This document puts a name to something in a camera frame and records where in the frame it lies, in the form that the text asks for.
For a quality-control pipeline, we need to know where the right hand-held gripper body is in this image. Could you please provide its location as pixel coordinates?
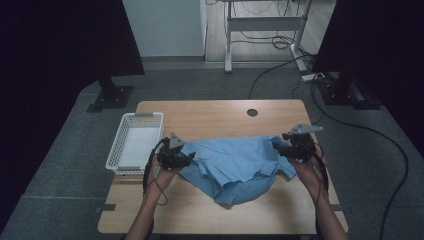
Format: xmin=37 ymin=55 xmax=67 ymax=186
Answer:
xmin=288 ymin=123 xmax=324 ymax=165

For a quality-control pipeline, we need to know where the white power strip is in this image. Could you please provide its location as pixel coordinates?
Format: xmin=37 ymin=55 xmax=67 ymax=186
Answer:
xmin=301 ymin=71 xmax=326 ymax=84

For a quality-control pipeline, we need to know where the coil of black cables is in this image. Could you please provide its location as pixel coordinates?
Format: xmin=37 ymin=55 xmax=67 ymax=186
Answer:
xmin=231 ymin=29 xmax=315 ymax=52

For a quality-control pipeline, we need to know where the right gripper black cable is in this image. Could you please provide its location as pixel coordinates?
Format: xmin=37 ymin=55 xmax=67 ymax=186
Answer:
xmin=299 ymin=141 xmax=330 ymax=209

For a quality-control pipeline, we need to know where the dark grey table foot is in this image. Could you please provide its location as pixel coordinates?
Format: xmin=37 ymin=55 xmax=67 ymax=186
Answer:
xmin=333 ymin=203 xmax=353 ymax=214

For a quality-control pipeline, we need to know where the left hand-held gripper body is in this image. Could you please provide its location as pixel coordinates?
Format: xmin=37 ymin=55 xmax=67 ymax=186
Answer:
xmin=156 ymin=132 xmax=186 ymax=169

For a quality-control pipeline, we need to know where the white metal desk frame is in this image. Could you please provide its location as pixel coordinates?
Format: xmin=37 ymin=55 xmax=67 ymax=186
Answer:
xmin=222 ymin=0 xmax=313 ymax=74

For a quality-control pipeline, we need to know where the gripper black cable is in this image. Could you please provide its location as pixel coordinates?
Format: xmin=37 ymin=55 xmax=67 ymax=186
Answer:
xmin=299 ymin=141 xmax=330 ymax=209
xmin=142 ymin=137 xmax=169 ymax=207

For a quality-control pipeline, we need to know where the black stand base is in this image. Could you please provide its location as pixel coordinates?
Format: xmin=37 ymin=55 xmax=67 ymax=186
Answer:
xmin=85 ymin=75 xmax=135 ymax=114
xmin=315 ymin=71 xmax=383 ymax=111

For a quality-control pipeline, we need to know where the person's right hand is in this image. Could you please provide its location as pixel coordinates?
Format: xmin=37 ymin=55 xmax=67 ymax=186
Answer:
xmin=291 ymin=146 xmax=330 ymax=200

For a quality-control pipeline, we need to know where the person's left hand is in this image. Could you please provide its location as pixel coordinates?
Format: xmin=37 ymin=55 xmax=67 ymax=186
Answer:
xmin=144 ymin=156 xmax=181 ymax=196

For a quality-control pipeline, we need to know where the white plastic mesh basket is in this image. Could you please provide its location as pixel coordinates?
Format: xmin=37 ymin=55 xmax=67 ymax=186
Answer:
xmin=105 ymin=111 xmax=165 ymax=176

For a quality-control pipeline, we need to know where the black curtain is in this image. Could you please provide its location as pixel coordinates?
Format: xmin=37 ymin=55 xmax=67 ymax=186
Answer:
xmin=0 ymin=0 xmax=146 ymax=234
xmin=312 ymin=0 xmax=424 ymax=158

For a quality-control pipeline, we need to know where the thin black floor cable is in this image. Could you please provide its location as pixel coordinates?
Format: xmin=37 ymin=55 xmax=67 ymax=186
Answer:
xmin=247 ymin=53 xmax=313 ymax=100

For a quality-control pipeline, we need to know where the long black floor cable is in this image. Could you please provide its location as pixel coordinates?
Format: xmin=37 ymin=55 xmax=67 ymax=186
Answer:
xmin=309 ymin=79 xmax=410 ymax=240

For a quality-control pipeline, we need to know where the light blue shirt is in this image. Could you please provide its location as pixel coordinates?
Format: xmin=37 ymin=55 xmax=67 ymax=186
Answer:
xmin=179 ymin=134 xmax=298 ymax=207

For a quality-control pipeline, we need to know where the white partition panel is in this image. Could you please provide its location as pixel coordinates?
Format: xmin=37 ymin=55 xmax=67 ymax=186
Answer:
xmin=121 ymin=0 xmax=208 ymax=59

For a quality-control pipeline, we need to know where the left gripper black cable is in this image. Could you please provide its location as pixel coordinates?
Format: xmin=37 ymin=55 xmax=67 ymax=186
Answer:
xmin=142 ymin=137 xmax=169 ymax=207

